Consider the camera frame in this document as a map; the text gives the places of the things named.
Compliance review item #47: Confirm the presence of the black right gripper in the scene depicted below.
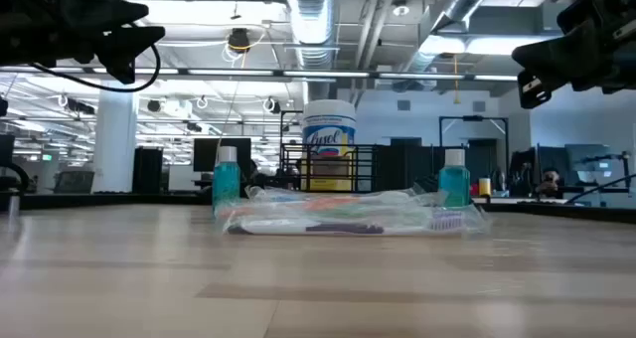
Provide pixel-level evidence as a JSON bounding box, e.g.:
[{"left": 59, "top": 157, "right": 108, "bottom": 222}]
[{"left": 511, "top": 0, "right": 636, "bottom": 110}]

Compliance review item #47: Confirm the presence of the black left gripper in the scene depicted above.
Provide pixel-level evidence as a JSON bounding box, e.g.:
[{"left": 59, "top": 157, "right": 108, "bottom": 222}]
[{"left": 0, "top": 0, "right": 167, "bottom": 85}]

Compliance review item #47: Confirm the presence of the teal mouthwash bottle white cap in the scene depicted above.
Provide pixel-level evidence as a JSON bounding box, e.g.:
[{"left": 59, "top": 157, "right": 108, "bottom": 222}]
[
  {"left": 437, "top": 148, "right": 472, "bottom": 209},
  {"left": 212, "top": 145, "right": 241, "bottom": 215}
]

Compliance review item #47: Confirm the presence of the orange white toothbrush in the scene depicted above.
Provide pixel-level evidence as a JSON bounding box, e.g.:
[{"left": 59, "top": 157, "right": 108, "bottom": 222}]
[{"left": 218, "top": 194, "right": 413, "bottom": 215}]

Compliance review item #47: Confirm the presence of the purple white toothbrush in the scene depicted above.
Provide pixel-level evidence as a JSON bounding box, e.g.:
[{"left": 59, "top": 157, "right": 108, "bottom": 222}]
[{"left": 226, "top": 212, "right": 468, "bottom": 237}]

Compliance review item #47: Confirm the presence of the white building column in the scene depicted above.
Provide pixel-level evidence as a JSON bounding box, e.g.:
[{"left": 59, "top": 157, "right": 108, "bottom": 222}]
[{"left": 91, "top": 86, "right": 139, "bottom": 194}]

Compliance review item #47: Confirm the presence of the dark desk monitor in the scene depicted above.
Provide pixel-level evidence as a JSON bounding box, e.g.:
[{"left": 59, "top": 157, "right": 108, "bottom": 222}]
[{"left": 564, "top": 142, "right": 615, "bottom": 185}]

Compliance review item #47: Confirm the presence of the black cabinet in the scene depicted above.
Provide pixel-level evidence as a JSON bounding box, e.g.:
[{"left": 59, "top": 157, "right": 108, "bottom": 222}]
[{"left": 131, "top": 146, "right": 164, "bottom": 195}]

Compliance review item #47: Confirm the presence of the person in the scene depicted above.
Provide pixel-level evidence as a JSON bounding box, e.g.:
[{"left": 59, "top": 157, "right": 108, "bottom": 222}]
[{"left": 536, "top": 167, "right": 560, "bottom": 199}]

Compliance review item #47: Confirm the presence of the black computer monitor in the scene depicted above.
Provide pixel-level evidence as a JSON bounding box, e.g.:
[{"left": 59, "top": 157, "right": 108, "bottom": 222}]
[{"left": 192, "top": 137, "right": 252, "bottom": 173}]

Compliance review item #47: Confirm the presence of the dark mesh chair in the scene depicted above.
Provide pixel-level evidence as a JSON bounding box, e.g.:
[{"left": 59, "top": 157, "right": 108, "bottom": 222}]
[{"left": 53, "top": 170, "right": 95, "bottom": 195}]

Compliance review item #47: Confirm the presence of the long ceiling light strip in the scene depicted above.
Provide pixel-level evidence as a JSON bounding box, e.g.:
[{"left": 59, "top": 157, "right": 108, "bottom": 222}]
[{"left": 0, "top": 65, "right": 521, "bottom": 84}]

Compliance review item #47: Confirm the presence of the black partition panel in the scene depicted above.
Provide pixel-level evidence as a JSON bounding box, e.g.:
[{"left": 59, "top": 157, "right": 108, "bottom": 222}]
[{"left": 372, "top": 143, "right": 471, "bottom": 196}]

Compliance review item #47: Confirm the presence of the white Lysol wipes canister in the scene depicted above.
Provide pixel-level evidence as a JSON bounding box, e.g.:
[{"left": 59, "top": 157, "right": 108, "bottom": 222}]
[{"left": 301, "top": 98, "right": 357, "bottom": 192}]

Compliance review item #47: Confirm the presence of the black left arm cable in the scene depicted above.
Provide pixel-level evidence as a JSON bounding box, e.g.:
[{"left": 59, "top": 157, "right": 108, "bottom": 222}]
[{"left": 28, "top": 43, "right": 162, "bottom": 93}]

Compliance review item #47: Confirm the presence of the silver spiral ventilation duct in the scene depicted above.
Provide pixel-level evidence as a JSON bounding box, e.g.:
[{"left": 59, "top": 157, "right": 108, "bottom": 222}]
[
  {"left": 392, "top": 0, "right": 503, "bottom": 88},
  {"left": 283, "top": 0, "right": 345, "bottom": 100}
]

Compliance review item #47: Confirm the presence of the black ceiling cable reel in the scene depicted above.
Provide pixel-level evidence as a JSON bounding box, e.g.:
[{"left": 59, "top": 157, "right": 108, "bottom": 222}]
[{"left": 227, "top": 27, "right": 252, "bottom": 55}]

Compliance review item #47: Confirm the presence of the black metal stand frame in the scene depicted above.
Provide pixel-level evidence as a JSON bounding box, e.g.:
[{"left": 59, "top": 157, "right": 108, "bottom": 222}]
[{"left": 438, "top": 114, "right": 510, "bottom": 190}]

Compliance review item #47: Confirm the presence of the black aluminium table frame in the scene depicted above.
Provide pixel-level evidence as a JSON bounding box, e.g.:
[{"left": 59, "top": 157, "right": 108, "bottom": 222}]
[{"left": 0, "top": 191, "right": 636, "bottom": 225}]

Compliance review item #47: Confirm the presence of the black wire caddy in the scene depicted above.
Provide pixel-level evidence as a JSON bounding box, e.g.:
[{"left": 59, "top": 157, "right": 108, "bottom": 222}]
[{"left": 279, "top": 142, "right": 379, "bottom": 194}]

